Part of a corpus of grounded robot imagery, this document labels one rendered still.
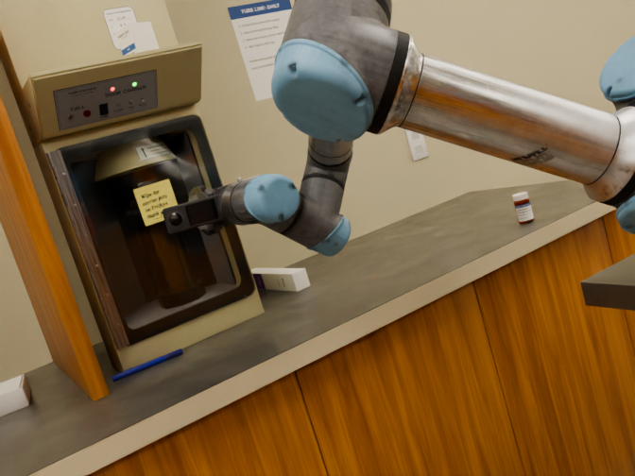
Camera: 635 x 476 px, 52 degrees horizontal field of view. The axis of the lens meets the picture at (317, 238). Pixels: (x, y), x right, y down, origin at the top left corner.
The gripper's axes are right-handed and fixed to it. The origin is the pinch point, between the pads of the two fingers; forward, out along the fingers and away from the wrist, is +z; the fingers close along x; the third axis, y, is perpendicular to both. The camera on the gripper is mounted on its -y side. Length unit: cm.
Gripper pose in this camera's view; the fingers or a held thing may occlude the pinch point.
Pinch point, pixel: (191, 212)
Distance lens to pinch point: 130.5
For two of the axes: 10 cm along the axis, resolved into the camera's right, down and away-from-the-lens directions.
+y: 8.2, -3.0, 4.8
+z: -5.0, 0.2, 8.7
